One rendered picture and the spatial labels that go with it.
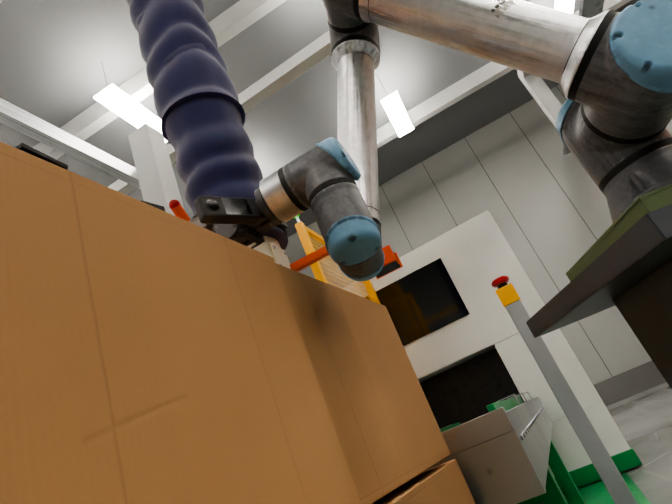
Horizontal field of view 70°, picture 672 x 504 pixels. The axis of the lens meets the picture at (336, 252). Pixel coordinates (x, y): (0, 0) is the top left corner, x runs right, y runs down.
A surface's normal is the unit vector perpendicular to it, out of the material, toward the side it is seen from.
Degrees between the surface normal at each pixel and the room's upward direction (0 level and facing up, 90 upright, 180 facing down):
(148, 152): 90
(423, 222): 90
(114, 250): 90
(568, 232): 90
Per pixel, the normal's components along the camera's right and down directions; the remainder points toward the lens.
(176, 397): 0.83, -0.48
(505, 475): -0.40, -0.25
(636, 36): -0.13, -0.33
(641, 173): -0.77, -0.36
